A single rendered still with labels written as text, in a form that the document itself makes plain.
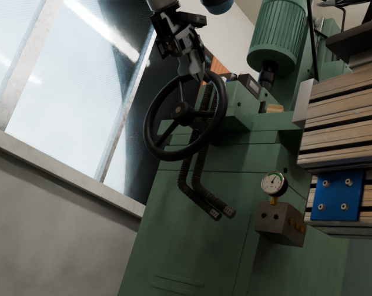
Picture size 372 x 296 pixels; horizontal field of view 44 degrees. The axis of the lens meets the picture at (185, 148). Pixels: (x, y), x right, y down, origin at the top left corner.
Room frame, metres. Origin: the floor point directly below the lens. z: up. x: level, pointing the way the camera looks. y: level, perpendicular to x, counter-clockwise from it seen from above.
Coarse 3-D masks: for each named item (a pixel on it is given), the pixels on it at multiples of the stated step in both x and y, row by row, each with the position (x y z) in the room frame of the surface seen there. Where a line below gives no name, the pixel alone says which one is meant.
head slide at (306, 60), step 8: (304, 32) 1.46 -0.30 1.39; (304, 40) 1.45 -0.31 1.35; (304, 48) 1.45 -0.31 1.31; (304, 56) 1.46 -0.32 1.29; (312, 56) 1.50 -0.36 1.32; (296, 64) 1.46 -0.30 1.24; (304, 64) 1.47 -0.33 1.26; (296, 72) 1.45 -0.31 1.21; (304, 72) 1.48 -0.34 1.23; (280, 80) 1.50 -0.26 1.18; (288, 80) 1.47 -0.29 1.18; (296, 80) 1.45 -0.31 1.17; (304, 80) 1.49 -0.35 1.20; (272, 88) 1.51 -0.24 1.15; (280, 88) 1.49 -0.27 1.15; (288, 88) 1.47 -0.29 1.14; (296, 88) 1.45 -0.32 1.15; (280, 96) 1.48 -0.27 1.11; (288, 96) 1.46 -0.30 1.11; (296, 96) 1.46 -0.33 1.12; (280, 104) 1.48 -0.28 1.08; (288, 104) 1.46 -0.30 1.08
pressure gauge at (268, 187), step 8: (264, 176) 1.11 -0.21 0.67; (272, 176) 1.09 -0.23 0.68; (280, 176) 1.08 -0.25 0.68; (264, 184) 1.11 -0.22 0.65; (272, 184) 1.09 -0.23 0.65; (280, 184) 1.08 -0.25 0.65; (288, 184) 1.09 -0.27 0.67; (272, 192) 1.08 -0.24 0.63; (280, 192) 1.08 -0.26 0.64; (272, 200) 1.11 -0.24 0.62
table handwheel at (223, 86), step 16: (176, 80) 1.22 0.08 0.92; (160, 96) 1.26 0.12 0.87; (224, 96) 1.09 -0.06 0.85; (176, 112) 1.17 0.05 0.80; (192, 112) 1.16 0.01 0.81; (208, 112) 1.12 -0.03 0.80; (224, 112) 1.09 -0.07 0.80; (144, 128) 1.27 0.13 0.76; (192, 128) 1.23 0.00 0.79; (208, 128) 1.10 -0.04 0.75; (160, 144) 1.23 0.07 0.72; (192, 144) 1.13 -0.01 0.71; (176, 160) 1.17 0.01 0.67
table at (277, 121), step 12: (228, 108) 1.19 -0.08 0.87; (168, 120) 1.48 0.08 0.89; (204, 120) 1.26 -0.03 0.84; (228, 120) 1.21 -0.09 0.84; (240, 120) 1.19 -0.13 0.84; (252, 120) 1.24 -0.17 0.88; (264, 120) 1.21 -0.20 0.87; (276, 120) 1.19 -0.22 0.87; (288, 120) 1.16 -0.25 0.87; (180, 132) 1.43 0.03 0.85; (228, 132) 1.30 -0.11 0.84; (288, 132) 1.17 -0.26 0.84; (300, 132) 1.15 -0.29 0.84
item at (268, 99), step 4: (264, 88) 1.38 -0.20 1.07; (260, 92) 1.38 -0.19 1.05; (264, 92) 1.38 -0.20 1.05; (268, 92) 1.40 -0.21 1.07; (260, 96) 1.38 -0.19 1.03; (264, 96) 1.39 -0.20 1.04; (268, 96) 1.40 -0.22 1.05; (272, 96) 1.42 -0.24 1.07; (260, 100) 1.38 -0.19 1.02; (264, 100) 1.39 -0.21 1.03; (268, 100) 1.41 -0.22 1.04; (272, 100) 1.42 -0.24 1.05; (276, 100) 1.44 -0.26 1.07; (268, 104) 1.41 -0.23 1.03; (272, 104) 1.43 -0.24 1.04; (276, 104) 1.44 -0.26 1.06; (264, 108) 1.40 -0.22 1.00; (264, 112) 1.42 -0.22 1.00
